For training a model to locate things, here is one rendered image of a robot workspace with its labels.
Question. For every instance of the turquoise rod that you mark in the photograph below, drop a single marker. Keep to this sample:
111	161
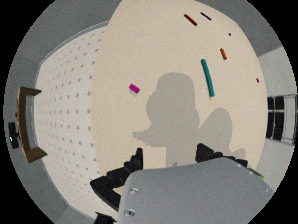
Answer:
208	78

